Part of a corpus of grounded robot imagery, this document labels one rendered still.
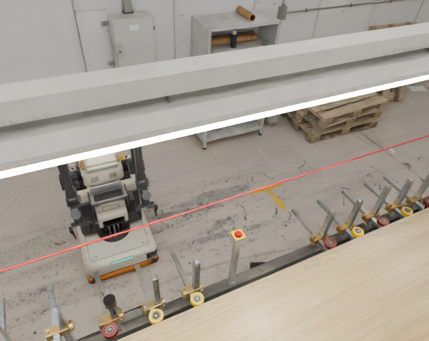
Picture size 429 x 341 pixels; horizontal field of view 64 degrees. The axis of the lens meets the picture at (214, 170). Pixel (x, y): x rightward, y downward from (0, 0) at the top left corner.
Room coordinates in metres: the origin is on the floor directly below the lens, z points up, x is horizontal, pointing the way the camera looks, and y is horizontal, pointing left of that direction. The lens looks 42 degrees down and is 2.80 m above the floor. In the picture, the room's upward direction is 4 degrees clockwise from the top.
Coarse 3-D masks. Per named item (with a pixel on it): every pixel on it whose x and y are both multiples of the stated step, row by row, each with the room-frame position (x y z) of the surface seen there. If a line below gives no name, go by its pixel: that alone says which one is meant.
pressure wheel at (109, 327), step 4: (108, 324) 0.81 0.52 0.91; (112, 324) 0.81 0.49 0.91; (104, 328) 0.79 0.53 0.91; (108, 328) 0.79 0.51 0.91; (112, 328) 0.79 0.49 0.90; (116, 328) 0.79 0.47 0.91; (104, 332) 0.77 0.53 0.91; (108, 332) 0.77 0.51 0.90; (112, 332) 0.77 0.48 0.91; (116, 332) 0.77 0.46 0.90; (104, 336) 0.75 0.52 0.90; (108, 336) 0.75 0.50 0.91; (112, 336) 0.75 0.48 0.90
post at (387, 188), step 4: (388, 184) 1.83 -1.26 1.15; (384, 188) 1.82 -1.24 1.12; (388, 188) 1.80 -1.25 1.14; (384, 192) 1.81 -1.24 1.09; (388, 192) 1.81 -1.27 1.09; (380, 196) 1.82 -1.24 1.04; (384, 196) 1.80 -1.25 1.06; (380, 200) 1.81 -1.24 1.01; (384, 200) 1.81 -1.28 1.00; (376, 204) 1.82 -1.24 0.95; (380, 204) 1.80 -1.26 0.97; (376, 208) 1.80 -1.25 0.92; (372, 212) 1.81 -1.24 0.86; (376, 212) 1.80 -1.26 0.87; (368, 224) 1.80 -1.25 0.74
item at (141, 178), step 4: (136, 148) 1.59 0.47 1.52; (140, 148) 1.60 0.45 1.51; (136, 152) 1.59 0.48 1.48; (140, 152) 1.60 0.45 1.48; (136, 156) 1.59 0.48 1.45; (140, 156) 1.60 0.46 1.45; (136, 160) 1.59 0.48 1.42; (140, 160) 1.59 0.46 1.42; (136, 164) 1.59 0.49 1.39; (140, 164) 1.59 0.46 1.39; (136, 168) 1.59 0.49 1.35; (140, 168) 1.59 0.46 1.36; (136, 172) 1.60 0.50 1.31; (140, 172) 1.59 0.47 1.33; (144, 172) 1.61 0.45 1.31; (136, 176) 1.59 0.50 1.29; (140, 176) 1.59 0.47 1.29; (144, 176) 1.60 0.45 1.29; (136, 180) 1.60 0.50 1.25; (140, 180) 1.58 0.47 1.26; (144, 180) 1.61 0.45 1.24; (140, 184) 1.58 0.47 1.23; (144, 184) 1.59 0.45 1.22
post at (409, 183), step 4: (408, 180) 1.94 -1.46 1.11; (412, 180) 1.92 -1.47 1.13; (408, 184) 1.92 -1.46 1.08; (412, 184) 1.93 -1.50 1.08; (404, 188) 1.93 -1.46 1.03; (408, 188) 1.92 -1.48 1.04; (400, 192) 1.94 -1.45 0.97; (404, 192) 1.92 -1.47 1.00; (400, 196) 1.93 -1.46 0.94; (404, 196) 1.92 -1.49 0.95; (396, 200) 1.94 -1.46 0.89; (400, 200) 1.92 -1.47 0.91; (396, 204) 1.93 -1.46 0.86; (392, 212) 1.92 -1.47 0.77
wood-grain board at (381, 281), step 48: (384, 240) 1.52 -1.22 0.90; (240, 288) 1.08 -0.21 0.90; (288, 288) 1.10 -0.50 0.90; (336, 288) 1.12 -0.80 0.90; (384, 288) 1.15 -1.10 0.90; (144, 336) 0.76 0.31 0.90; (192, 336) 0.78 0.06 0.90; (240, 336) 0.80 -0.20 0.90; (288, 336) 0.81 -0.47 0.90; (336, 336) 0.83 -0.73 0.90; (384, 336) 0.85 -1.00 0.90
